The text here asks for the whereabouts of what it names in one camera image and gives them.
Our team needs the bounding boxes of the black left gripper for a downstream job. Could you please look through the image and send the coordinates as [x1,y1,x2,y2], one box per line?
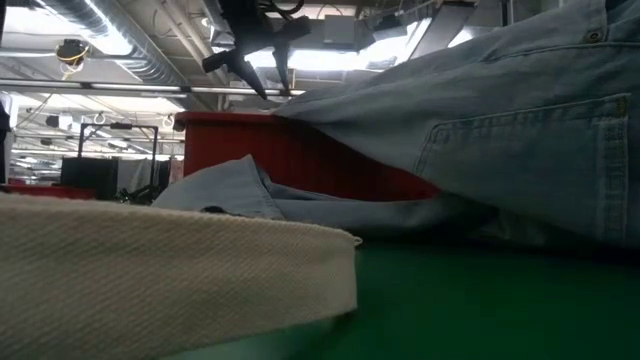
[202,0,311,100]

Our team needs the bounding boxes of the white printed tote bag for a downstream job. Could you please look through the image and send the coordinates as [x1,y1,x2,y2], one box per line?
[0,192,362,360]

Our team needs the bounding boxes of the light blue denim jeans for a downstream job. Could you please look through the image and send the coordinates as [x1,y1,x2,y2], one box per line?
[152,0,640,251]

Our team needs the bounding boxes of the red plastic laundry basket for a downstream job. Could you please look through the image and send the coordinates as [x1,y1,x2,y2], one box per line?
[174,110,442,202]

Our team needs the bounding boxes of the grey ceiling box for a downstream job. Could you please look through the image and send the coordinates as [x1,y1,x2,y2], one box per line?
[323,14,357,46]

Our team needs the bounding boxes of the long LED light bar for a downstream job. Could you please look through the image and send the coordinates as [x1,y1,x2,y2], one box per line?
[0,78,307,97]

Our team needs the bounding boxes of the yellow black ceiling device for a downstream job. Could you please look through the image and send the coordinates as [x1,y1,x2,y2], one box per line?
[54,38,91,67]

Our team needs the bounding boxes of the black monitor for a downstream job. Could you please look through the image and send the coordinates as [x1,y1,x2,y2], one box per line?
[60,157,120,201]

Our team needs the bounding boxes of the low red bin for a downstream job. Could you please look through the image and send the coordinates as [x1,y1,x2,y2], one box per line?
[0,183,96,201]

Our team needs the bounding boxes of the green table mat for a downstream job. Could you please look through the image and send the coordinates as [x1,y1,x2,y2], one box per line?
[164,239,640,360]

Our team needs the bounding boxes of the round silver ventilation duct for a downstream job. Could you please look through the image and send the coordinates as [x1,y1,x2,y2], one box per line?
[202,0,226,31]

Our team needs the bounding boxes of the long corrugated silver duct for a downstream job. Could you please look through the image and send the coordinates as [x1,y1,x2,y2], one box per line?
[42,0,186,86]

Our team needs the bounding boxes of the black metal stand frame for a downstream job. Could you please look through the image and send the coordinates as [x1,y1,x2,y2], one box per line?
[77,122,160,204]

